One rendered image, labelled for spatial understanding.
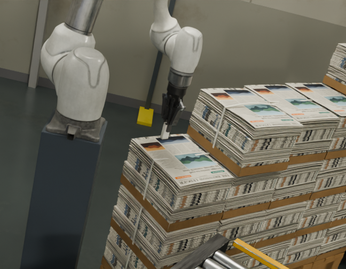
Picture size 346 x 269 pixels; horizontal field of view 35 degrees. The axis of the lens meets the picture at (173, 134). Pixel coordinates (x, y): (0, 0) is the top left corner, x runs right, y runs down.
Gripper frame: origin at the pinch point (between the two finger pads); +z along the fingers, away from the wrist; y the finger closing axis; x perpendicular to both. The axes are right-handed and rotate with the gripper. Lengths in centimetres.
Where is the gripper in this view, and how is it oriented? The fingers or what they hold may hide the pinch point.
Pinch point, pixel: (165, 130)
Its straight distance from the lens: 217.3
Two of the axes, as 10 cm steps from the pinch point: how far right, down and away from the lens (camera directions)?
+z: -2.4, 8.8, 4.1
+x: -7.9, 0.7, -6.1
